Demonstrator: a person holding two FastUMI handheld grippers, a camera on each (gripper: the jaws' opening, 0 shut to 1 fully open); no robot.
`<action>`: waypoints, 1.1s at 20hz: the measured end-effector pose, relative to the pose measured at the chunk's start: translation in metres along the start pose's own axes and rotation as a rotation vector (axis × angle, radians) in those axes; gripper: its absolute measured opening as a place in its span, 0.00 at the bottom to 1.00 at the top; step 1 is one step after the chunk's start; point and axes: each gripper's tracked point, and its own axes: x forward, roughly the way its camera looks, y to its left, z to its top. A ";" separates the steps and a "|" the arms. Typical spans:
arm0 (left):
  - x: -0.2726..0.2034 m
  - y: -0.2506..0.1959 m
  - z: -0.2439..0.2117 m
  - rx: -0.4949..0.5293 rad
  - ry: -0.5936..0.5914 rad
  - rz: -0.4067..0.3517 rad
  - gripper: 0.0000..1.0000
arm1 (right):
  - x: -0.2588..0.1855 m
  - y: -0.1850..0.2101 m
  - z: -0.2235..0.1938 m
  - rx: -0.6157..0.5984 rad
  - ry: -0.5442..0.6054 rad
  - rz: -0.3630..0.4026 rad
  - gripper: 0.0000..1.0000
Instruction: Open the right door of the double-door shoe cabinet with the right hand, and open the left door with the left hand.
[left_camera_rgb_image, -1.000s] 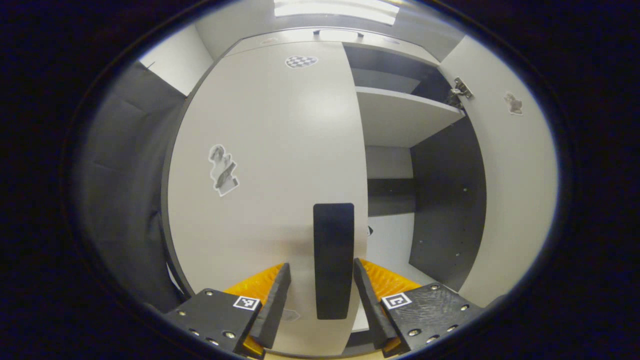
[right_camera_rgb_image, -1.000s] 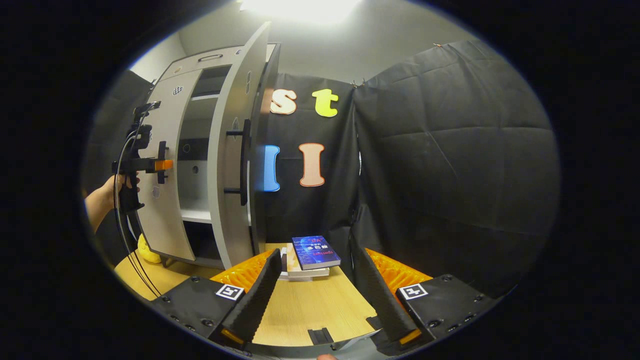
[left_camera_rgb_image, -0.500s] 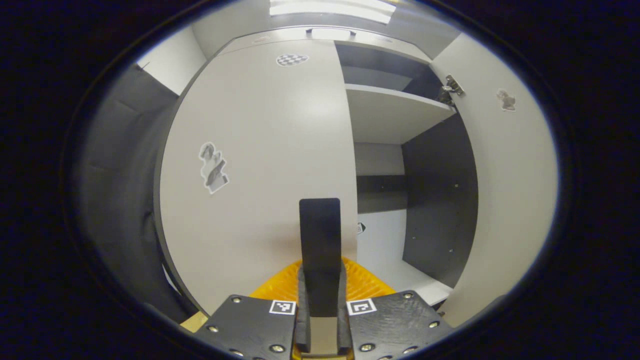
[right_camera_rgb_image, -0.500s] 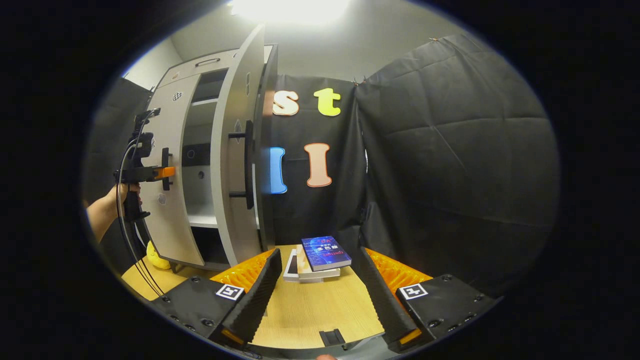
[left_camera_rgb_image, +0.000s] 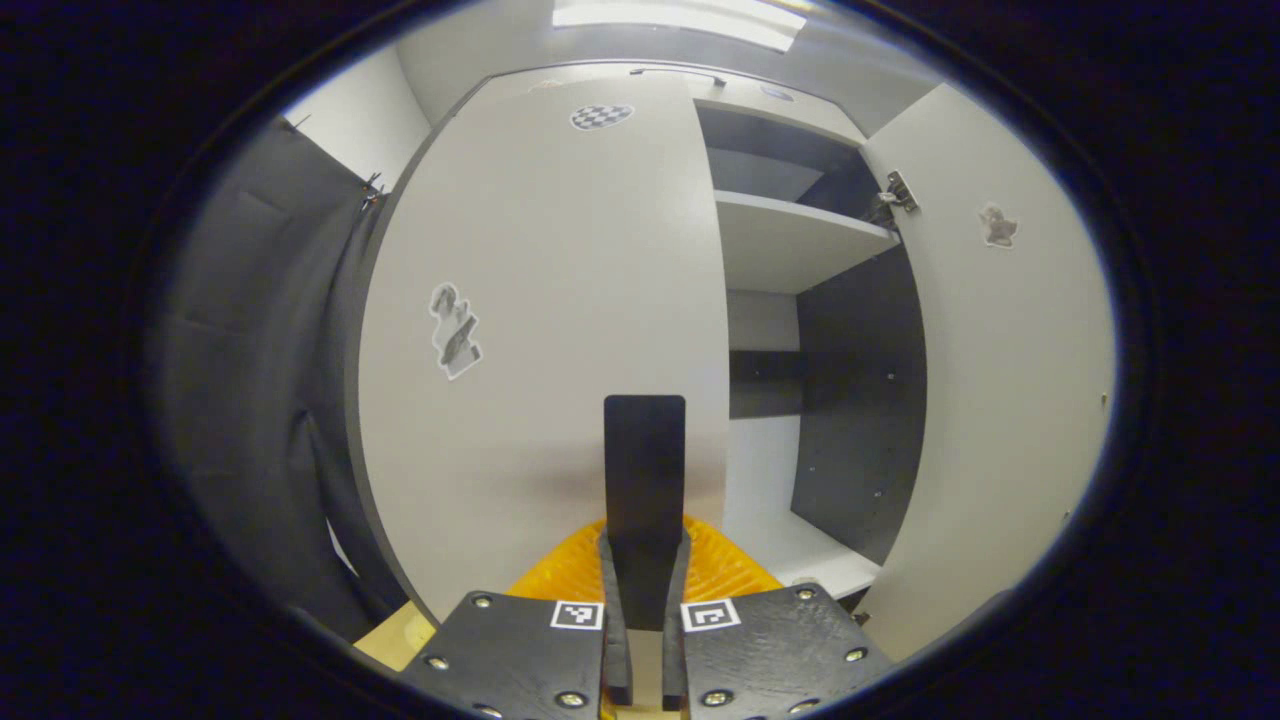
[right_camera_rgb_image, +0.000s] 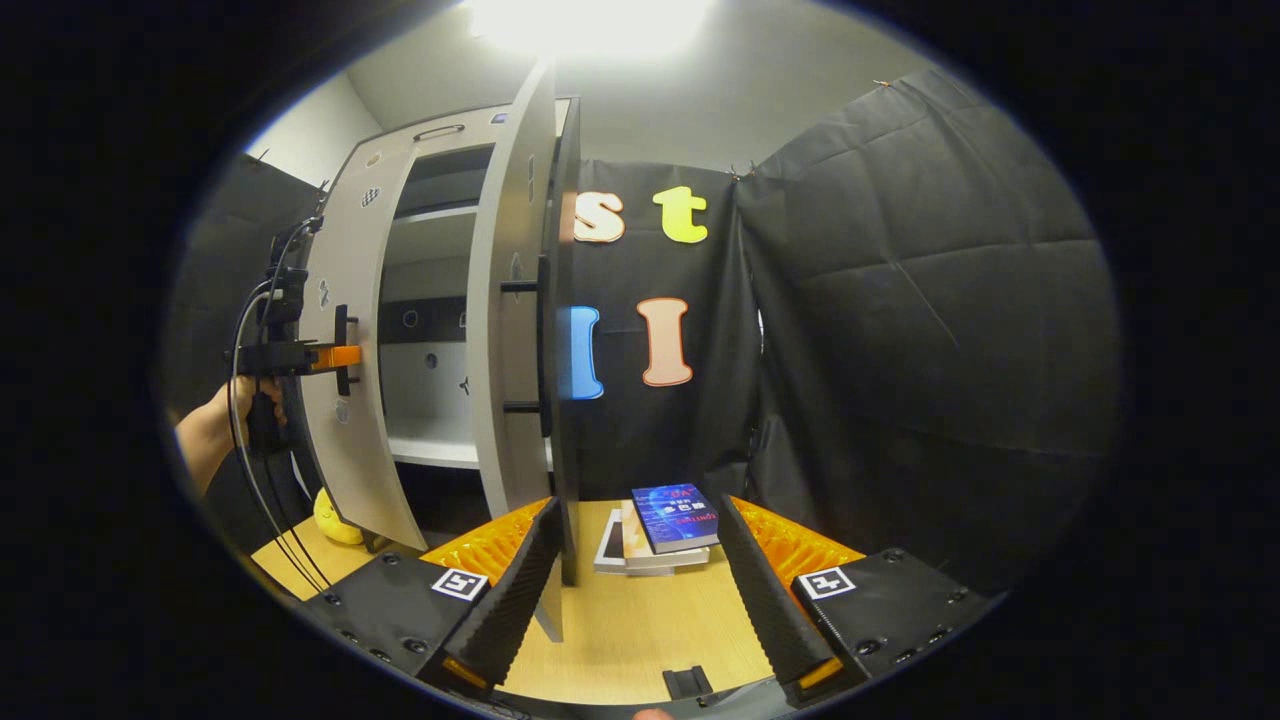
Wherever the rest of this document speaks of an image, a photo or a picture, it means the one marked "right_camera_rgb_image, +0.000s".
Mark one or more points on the grey shoe cabinet door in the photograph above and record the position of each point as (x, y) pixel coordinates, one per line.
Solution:
(350, 460)
(515, 200)

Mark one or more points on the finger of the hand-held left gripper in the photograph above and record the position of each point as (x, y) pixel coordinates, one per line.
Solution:
(338, 357)

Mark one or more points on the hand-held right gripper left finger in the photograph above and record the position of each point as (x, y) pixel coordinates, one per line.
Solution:
(515, 600)

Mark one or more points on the white book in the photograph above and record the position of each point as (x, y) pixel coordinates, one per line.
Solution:
(660, 560)

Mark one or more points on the yellow plush toy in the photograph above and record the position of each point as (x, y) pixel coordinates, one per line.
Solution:
(335, 522)

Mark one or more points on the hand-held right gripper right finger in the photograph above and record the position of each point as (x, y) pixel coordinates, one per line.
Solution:
(765, 600)

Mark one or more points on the grey double-door shoe cabinet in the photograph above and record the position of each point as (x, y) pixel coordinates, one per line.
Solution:
(430, 380)

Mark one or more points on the grey cabinet drawer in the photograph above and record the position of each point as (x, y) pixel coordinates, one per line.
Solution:
(395, 145)

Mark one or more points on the large ceiling light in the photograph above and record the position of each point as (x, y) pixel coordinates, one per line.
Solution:
(590, 25)

